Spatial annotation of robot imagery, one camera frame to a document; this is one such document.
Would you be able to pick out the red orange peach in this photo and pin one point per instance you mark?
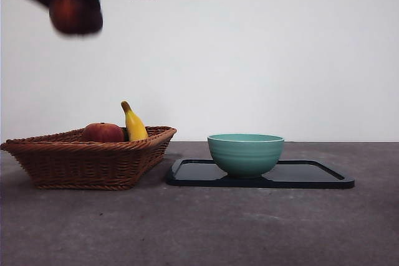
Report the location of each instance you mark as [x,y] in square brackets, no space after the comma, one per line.
[104,133]

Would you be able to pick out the black rectangular tray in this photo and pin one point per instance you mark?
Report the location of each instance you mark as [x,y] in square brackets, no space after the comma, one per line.
[193,175]

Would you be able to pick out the brown wicker basket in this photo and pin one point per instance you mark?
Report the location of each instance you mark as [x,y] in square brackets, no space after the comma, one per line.
[78,166]

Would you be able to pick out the yellow banana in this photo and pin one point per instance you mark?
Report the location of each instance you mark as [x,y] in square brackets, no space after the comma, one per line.
[135,126]

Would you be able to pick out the dark purple plum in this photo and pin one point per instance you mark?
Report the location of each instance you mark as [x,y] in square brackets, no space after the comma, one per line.
[64,13]

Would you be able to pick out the teal ribbed bowl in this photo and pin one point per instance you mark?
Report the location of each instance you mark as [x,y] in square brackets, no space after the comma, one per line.
[246,157]

